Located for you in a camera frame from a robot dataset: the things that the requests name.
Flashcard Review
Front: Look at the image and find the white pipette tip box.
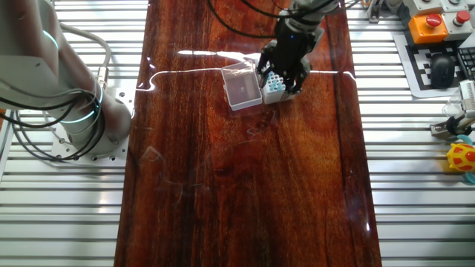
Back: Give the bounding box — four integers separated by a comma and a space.
220, 61, 300, 111

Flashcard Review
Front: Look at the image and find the clear plastic shell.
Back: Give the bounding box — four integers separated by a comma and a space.
441, 88, 463, 118

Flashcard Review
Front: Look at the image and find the grey emergency stop box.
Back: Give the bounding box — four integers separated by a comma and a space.
441, 10, 474, 42

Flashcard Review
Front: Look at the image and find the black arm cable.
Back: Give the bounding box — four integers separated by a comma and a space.
206, 0, 369, 40

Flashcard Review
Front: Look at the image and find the yellow red turtle toy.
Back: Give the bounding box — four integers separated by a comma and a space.
446, 133, 475, 185

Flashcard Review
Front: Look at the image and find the grey button box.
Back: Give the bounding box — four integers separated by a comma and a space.
442, 0, 470, 13
402, 0, 443, 16

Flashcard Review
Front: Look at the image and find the black white marker sheet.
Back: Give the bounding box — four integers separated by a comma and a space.
393, 32, 467, 99

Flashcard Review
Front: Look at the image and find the metal camera clamp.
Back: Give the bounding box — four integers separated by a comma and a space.
430, 114, 474, 141

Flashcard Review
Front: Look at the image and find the black computer mouse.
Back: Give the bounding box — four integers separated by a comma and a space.
429, 53, 456, 90

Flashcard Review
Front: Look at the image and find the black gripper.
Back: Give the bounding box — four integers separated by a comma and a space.
257, 18, 323, 94

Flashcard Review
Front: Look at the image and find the orange emergency stop box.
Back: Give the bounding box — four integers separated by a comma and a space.
407, 13, 449, 45

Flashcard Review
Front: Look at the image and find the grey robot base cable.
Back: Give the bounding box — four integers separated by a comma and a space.
59, 22, 113, 90

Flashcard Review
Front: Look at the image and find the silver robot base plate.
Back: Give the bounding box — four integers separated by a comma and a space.
50, 85, 137, 167

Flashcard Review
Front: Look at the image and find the black keyboard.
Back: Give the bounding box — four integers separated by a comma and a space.
456, 46, 475, 81

